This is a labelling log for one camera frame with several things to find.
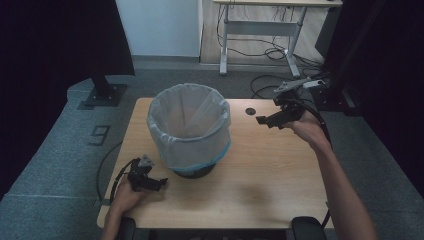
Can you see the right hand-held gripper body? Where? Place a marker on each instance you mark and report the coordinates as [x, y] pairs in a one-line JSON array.
[[291, 105]]

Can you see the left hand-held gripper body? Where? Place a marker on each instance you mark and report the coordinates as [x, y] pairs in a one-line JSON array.
[[138, 173]]

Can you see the trash bin with white liner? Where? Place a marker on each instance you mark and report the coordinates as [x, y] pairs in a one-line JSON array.
[[190, 133]]

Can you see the person's left hand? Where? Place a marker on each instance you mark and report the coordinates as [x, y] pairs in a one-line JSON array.
[[125, 198]]

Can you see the person's right hand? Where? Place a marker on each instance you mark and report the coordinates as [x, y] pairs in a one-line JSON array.
[[310, 130]]

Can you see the white power strip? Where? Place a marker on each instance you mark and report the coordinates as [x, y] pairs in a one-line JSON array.
[[318, 83]]

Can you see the black metal stand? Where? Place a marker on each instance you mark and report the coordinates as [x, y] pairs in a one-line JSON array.
[[336, 96]]

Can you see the black curtain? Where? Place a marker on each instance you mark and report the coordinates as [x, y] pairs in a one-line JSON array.
[[50, 50], [393, 66]]

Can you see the grey metal frame desk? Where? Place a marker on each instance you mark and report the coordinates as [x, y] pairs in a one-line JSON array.
[[260, 28]]

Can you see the black stand with base plate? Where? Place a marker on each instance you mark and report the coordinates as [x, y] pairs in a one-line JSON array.
[[105, 91]]

